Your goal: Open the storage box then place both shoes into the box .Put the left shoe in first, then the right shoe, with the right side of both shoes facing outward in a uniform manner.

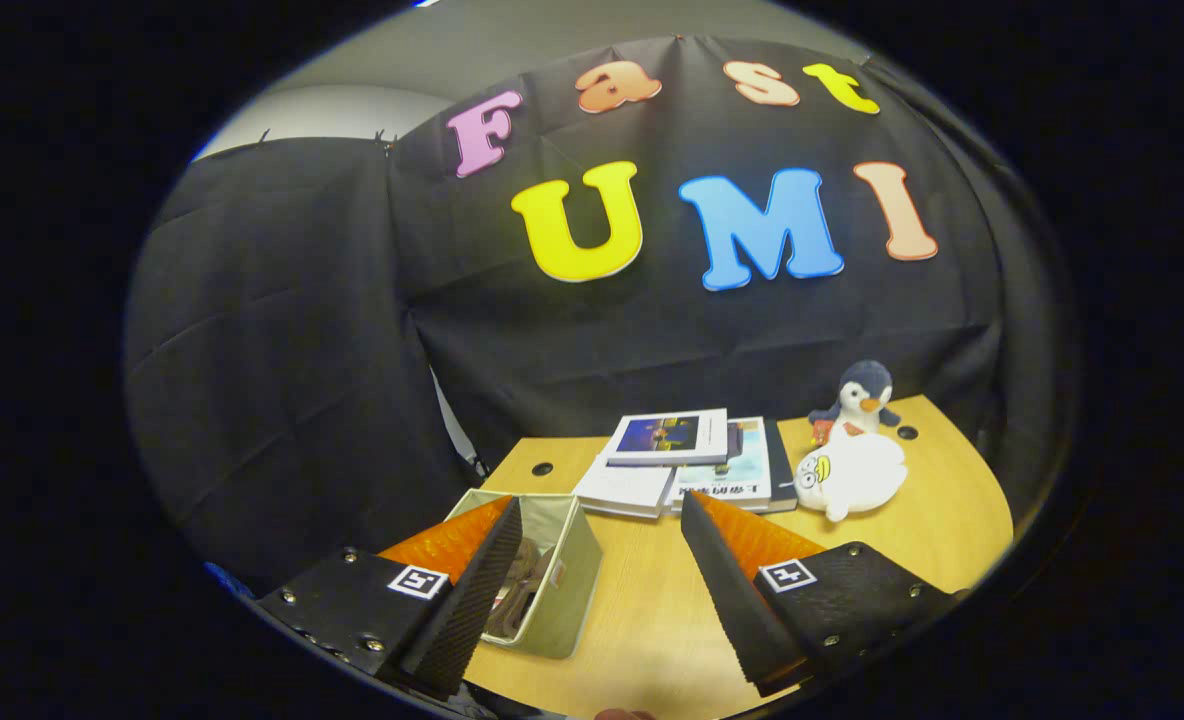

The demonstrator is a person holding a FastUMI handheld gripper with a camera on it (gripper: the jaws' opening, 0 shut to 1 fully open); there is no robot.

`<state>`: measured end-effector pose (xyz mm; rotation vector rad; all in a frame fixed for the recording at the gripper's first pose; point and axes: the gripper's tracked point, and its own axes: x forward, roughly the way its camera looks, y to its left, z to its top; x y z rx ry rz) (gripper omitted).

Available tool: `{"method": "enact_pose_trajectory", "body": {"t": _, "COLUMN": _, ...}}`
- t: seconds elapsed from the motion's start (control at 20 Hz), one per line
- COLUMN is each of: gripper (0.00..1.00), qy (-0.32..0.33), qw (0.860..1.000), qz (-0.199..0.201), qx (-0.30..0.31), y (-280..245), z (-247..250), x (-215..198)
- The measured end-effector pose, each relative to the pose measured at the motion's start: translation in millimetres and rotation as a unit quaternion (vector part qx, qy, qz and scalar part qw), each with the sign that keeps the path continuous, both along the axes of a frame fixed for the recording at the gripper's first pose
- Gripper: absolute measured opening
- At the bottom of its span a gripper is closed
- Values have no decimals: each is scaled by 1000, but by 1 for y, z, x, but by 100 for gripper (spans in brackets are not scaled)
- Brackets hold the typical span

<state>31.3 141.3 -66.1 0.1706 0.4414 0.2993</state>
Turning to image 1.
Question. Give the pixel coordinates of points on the plain white book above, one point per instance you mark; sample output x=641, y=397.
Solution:
x=622, y=490

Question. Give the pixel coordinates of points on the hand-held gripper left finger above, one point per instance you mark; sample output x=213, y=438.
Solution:
x=472, y=610

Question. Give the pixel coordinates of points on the white plush toy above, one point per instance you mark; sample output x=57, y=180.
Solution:
x=852, y=475

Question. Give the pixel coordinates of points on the white and light blue book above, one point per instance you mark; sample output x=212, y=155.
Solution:
x=742, y=480

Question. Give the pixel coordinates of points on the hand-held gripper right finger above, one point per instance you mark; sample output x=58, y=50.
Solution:
x=727, y=600

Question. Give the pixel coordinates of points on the black book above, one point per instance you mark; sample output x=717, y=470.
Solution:
x=780, y=470

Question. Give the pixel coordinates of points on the green fabric storage box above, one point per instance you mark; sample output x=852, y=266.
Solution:
x=577, y=600

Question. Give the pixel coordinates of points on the penguin plush toy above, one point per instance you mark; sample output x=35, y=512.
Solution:
x=864, y=390

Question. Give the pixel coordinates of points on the book with dark blue cover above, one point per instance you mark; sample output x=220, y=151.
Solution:
x=667, y=437

